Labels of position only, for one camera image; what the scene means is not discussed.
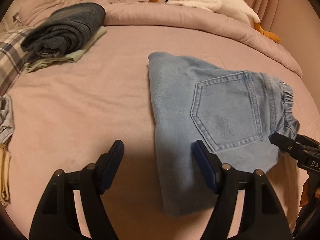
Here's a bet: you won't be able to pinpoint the yellow cloth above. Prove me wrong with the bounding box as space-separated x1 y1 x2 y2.
0 144 11 207

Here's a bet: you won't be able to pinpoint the light blue denim pants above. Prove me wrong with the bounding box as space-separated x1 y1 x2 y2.
149 52 299 216

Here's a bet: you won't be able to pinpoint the plaid pillow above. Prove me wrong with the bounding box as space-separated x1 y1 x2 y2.
1 27 33 96

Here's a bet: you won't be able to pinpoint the crumpled blue-grey cloth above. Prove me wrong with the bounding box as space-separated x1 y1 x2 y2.
0 94 15 144

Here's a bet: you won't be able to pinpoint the beige pillow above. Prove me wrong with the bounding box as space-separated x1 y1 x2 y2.
2 0 29 31

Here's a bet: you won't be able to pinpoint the light green folded garment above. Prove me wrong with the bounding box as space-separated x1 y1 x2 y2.
24 26 107 74

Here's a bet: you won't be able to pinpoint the pink quilted comforter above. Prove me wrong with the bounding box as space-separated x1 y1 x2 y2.
18 0 303 76

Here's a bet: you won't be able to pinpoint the dark blue folded jeans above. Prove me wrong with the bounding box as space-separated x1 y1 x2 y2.
21 2 106 58

